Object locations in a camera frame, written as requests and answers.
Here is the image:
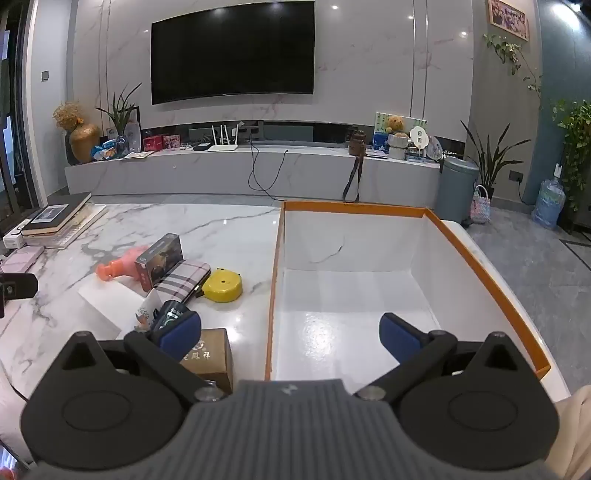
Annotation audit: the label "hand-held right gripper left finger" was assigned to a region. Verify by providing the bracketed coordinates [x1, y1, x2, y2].
[60, 311, 227, 403]

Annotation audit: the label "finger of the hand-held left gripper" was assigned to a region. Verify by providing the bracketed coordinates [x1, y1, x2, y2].
[0, 273, 38, 300]

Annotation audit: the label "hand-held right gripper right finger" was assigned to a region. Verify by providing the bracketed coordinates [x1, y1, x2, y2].
[355, 313, 522, 403]

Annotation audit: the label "dark green can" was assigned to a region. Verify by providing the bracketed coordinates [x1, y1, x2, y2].
[152, 300, 188, 334]

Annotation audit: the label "small brown box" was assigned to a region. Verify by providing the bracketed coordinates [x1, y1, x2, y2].
[179, 328, 234, 394]

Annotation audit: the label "white printed tube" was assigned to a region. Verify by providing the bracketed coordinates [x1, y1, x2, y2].
[135, 295, 162, 332]

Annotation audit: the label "plaid case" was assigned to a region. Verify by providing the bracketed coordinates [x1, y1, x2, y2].
[152, 259, 212, 305]

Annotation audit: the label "orange storage box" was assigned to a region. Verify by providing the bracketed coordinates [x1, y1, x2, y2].
[264, 200, 551, 381]

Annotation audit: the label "yellow round toy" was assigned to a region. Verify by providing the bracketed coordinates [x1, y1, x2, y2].
[202, 268, 244, 303]

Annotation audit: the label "dark card box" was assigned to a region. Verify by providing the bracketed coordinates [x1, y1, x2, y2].
[135, 233, 185, 293]

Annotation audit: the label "pink case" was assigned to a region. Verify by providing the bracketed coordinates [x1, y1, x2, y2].
[0, 246, 45, 274]

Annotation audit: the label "small white box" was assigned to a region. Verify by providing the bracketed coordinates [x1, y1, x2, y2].
[2, 222, 35, 250]

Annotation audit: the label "stack of books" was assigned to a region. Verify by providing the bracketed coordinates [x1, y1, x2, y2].
[21, 203, 109, 250]

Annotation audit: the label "black notebook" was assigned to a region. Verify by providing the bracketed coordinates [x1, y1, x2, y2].
[21, 191, 93, 234]

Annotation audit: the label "woven bag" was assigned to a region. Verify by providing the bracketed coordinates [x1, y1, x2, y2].
[470, 185, 491, 224]

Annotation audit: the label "grey trash bin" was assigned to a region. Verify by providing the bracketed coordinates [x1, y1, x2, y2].
[436, 155, 481, 225]

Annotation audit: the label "gold vase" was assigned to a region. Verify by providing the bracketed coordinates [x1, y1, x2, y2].
[69, 122, 101, 163]

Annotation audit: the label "blue snack packets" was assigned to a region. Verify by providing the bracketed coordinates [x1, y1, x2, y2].
[90, 138, 122, 161]

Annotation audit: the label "dried flowers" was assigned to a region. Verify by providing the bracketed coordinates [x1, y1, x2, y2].
[52, 102, 86, 132]

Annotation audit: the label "white pot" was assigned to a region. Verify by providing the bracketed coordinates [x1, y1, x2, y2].
[387, 133, 409, 160]

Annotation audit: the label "marble television console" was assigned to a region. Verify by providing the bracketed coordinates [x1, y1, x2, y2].
[65, 145, 441, 206]

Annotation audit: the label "white router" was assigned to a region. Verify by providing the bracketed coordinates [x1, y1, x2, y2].
[206, 122, 243, 152]

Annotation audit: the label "green orchid plant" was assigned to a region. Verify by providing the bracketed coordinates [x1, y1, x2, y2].
[95, 83, 142, 155]

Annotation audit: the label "snake plant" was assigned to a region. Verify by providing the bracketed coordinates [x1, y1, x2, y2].
[460, 119, 532, 199]

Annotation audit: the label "large water bottle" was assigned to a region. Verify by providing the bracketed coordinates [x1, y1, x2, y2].
[532, 178, 566, 230]

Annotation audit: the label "person's beige clothing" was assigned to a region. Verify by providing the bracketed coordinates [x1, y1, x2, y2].
[551, 387, 591, 480]

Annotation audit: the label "teddy bear and picture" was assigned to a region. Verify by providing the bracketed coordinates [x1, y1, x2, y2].
[373, 112, 428, 153]

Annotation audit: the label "ivy plant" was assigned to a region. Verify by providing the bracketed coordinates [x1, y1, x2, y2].
[551, 99, 591, 213]

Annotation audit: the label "hanging vine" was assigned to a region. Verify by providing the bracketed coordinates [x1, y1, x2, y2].
[483, 33, 543, 109]

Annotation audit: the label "black cable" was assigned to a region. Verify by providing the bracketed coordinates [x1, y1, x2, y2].
[248, 134, 289, 200]

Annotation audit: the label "brown camera bag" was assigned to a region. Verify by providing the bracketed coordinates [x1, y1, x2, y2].
[342, 129, 368, 203]

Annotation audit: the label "black wall television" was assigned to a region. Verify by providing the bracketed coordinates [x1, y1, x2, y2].
[151, 0, 317, 105]

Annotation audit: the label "framed wall picture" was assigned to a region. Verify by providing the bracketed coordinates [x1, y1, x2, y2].
[487, 0, 529, 43]

